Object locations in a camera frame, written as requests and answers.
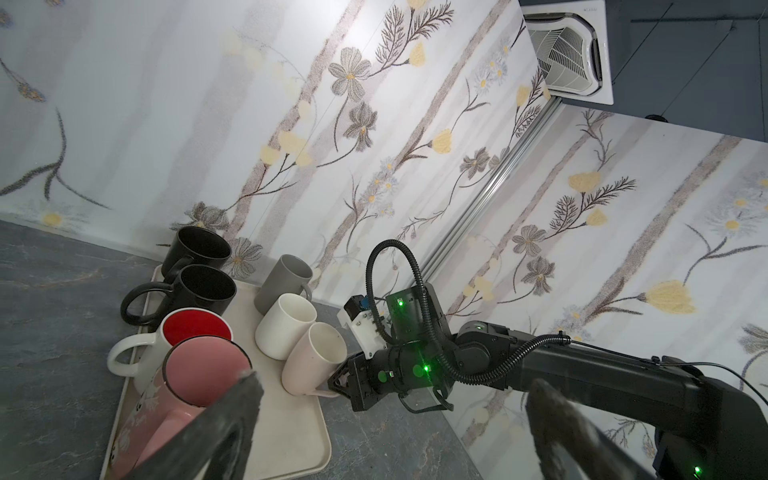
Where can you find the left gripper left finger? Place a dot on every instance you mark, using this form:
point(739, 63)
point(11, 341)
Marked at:
point(215, 444)

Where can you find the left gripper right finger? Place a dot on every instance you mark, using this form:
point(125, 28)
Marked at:
point(568, 445)

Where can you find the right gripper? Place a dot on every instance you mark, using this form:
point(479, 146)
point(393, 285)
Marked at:
point(394, 371)

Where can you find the light pink mug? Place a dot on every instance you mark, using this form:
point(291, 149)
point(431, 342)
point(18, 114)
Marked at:
point(316, 356)

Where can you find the dark pink mug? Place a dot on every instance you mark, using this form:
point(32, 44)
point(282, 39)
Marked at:
point(194, 374)

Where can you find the white ribbed mug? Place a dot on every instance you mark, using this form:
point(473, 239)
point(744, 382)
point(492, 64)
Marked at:
point(283, 325)

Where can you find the grey ceramic mug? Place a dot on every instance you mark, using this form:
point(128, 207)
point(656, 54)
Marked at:
point(290, 274)

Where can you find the cream white mug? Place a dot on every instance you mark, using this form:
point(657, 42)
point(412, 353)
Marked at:
point(177, 326)

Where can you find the black and white mug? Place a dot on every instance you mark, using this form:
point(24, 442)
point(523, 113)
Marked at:
point(194, 245)

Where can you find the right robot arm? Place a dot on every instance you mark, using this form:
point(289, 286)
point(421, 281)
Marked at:
point(704, 427)

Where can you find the beige rectangular tray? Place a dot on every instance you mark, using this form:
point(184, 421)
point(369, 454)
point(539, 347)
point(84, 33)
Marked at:
point(290, 438)

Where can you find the white ceiling air conditioner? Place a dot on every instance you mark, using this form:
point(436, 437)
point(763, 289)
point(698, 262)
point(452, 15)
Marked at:
point(570, 40)

